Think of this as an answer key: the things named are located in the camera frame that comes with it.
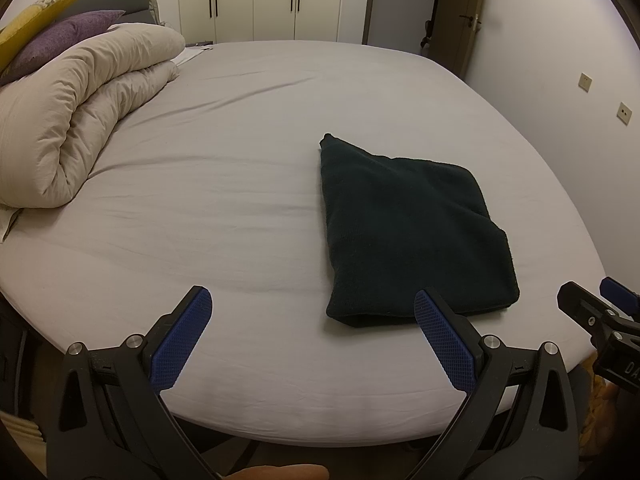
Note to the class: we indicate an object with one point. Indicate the grey pillow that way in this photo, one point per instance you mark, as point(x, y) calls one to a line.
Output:
point(125, 2)

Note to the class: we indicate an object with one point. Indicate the beige wall socket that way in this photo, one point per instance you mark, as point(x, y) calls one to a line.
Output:
point(584, 82)
point(625, 113)

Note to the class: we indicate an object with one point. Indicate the beige folded duvet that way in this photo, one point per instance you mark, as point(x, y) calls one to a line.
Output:
point(85, 110)

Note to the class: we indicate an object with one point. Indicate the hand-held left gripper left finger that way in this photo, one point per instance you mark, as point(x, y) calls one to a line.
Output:
point(182, 340)

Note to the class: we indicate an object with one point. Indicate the cream wardrobe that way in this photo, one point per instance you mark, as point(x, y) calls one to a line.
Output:
point(275, 0)

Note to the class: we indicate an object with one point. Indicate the bed with grey sheet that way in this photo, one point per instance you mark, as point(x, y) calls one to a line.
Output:
point(225, 185)

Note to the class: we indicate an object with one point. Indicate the purple pillow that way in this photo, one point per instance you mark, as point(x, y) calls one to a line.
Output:
point(65, 40)

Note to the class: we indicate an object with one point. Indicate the yellow pillow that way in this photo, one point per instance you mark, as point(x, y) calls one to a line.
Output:
point(40, 10)

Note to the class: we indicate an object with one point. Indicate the dark green towel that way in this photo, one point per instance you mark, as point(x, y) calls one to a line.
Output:
point(415, 230)

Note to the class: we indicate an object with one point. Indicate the yellow cloth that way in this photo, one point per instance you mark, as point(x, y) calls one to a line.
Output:
point(607, 410)

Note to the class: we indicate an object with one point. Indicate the dark hanging object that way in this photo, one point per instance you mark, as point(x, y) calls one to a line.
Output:
point(426, 35)

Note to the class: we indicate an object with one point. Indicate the person's left hand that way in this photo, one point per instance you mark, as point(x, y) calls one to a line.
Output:
point(280, 474)

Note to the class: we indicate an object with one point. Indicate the wooden door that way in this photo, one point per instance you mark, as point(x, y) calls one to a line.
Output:
point(462, 15)

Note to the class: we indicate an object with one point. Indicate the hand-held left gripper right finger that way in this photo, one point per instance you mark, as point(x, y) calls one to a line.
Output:
point(445, 345)

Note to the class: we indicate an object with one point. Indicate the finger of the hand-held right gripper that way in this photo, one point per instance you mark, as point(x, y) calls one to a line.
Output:
point(622, 296)
point(587, 312)

